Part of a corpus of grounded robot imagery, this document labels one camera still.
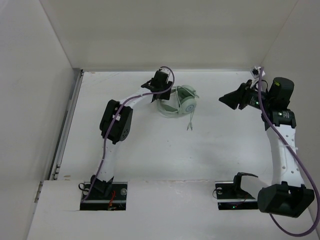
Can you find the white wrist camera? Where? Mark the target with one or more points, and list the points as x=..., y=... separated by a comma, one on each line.
x=164, y=74
x=255, y=72

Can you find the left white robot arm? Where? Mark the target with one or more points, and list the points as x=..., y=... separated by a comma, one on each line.
x=116, y=122

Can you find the left aluminium rail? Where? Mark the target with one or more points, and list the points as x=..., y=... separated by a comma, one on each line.
x=66, y=126

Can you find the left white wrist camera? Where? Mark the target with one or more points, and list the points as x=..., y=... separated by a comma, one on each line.
x=164, y=74

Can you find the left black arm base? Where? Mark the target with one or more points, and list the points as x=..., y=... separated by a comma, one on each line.
x=116, y=200

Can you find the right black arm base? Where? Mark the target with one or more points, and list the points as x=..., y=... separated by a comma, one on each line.
x=229, y=199

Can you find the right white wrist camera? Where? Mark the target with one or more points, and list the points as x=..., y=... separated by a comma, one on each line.
x=255, y=72

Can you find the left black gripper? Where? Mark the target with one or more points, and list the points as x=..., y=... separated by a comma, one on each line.
x=165, y=95

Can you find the mint green headphones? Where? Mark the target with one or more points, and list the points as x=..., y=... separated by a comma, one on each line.
x=185, y=102

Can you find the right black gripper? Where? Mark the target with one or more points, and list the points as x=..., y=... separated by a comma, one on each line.
x=233, y=98

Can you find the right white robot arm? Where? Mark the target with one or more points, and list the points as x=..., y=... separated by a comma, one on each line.
x=287, y=195

